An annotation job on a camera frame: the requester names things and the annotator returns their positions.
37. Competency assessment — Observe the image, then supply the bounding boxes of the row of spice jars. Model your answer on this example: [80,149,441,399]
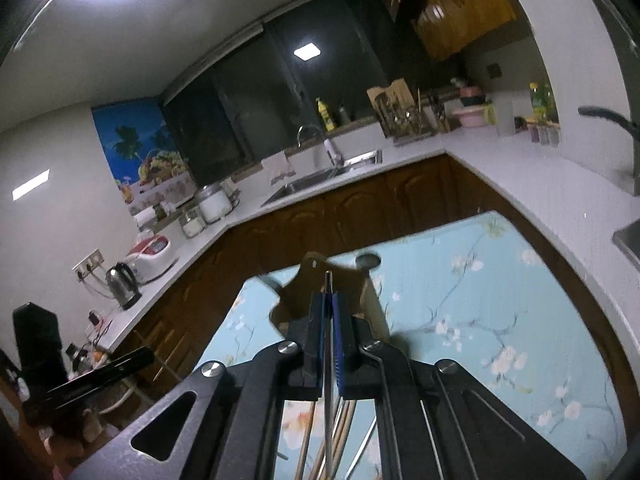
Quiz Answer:
[527,122,561,146]

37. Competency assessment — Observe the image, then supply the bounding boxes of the wooden cutting board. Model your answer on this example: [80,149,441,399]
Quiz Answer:
[366,79,411,136]

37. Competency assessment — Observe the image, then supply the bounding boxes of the chrome kitchen faucet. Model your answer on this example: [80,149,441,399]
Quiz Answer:
[296,124,346,168]

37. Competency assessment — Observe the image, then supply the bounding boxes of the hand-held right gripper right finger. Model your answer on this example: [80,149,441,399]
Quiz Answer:
[331,294,588,480]

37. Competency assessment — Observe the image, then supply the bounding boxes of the dark kitchen window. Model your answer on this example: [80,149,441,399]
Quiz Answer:
[160,0,451,186]

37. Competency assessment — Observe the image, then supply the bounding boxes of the green yellow bottle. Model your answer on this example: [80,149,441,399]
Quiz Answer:
[529,82,556,123]

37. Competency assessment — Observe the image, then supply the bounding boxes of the white rice cooker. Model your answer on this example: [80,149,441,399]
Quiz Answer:
[125,234,180,283]

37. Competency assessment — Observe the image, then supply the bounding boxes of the tropical wall poster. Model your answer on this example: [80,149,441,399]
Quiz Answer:
[91,100,196,216]

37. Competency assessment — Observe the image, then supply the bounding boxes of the wooden upper cabinets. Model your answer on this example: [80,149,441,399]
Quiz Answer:
[355,0,518,63]

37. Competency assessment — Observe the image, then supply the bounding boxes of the metal dish rack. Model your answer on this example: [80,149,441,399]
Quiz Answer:
[387,105,436,142]

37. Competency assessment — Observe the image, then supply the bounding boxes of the curved metal utensil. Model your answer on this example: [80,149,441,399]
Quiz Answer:
[347,412,378,480]

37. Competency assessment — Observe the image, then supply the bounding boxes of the wooden utensil holder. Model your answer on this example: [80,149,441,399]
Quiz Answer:
[270,251,391,338]

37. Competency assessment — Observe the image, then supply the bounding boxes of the floral light blue tablecloth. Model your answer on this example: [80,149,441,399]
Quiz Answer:
[192,212,628,480]

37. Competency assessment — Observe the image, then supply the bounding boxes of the white paper roll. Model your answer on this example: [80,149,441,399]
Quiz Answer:
[134,207,161,231]

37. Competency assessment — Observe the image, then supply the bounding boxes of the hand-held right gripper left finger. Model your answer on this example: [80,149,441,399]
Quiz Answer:
[65,292,331,480]

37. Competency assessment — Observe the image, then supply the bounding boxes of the large glass jar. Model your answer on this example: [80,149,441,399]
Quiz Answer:
[195,184,235,225]

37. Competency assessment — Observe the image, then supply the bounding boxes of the white cloth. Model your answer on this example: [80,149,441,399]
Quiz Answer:
[261,152,296,186]

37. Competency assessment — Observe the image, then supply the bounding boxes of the brown lower cabinets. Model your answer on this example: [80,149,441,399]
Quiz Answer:
[105,154,626,411]

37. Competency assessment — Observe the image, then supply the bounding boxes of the steel electric kettle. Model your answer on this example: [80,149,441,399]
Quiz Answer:
[105,262,143,311]

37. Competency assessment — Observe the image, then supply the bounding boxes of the small glass jar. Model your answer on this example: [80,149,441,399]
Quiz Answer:
[180,208,207,238]

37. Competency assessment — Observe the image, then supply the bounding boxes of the knife block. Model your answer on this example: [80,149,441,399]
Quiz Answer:
[425,89,453,133]

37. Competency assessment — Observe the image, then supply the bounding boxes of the small steel sink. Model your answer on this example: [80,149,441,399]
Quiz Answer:
[612,220,640,267]

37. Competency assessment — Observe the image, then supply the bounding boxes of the black faucet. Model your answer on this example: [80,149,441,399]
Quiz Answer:
[577,105,640,181]

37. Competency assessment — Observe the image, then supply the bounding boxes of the thin metal utensil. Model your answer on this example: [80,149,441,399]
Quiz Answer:
[322,270,335,480]

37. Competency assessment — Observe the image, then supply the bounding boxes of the wall power outlet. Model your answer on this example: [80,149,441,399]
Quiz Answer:
[72,249,105,278]

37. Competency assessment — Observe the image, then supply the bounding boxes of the white container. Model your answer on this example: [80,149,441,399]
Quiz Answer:
[497,100,521,137]

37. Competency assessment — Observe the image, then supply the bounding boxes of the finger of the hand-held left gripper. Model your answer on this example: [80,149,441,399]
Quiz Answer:
[42,347,156,413]

